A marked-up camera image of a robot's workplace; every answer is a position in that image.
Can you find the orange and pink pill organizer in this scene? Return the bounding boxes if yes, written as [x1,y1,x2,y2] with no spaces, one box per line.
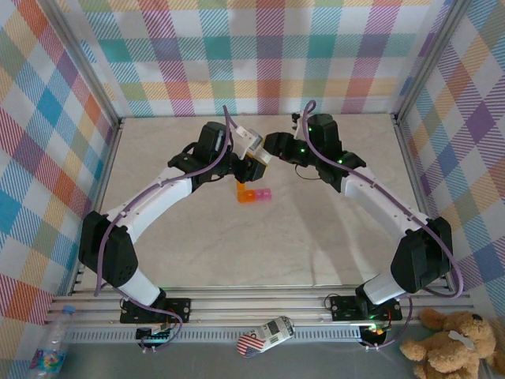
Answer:
[235,180,273,205]

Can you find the printed can with flag pattern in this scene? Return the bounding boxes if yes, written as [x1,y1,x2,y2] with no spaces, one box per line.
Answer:
[236,314,297,359]

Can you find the small green circuit board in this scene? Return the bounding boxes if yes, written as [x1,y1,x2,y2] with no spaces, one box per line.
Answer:
[136,326,175,343]

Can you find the brown teddy bear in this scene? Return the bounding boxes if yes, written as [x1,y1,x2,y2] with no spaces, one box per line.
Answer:
[399,307,505,379]

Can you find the clear plastic water bottle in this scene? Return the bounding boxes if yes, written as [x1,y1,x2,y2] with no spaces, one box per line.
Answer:
[29,303,77,374]

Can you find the aluminium side rail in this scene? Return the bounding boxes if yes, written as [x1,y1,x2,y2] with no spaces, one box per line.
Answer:
[392,114,453,293]
[69,118,126,297]

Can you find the aluminium frame post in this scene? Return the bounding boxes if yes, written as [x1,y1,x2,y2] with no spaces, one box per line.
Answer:
[45,0,123,127]
[392,0,474,126]

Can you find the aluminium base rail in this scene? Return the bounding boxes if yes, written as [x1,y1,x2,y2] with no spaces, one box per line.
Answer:
[47,286,474,328]

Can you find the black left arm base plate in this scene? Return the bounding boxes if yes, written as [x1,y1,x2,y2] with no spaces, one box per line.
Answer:
[119,298,193,325]

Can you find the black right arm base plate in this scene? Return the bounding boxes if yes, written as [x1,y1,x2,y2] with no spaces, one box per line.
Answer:
[329,295,403,321]

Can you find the slotted grey cable duct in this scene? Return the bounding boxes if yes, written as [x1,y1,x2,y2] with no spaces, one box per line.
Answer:
[62,324,364,343]

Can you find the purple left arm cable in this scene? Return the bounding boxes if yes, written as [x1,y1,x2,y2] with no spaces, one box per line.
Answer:
[93,104,241,352]

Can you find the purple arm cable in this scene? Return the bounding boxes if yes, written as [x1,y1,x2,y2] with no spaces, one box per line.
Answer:
[301,99,465,351]
[93,104,241,352]

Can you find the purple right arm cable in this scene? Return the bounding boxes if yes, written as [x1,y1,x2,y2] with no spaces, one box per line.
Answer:
[301,99,465,351]

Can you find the black round controller mount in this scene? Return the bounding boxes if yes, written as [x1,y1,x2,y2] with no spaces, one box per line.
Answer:
[359,324,391,347]

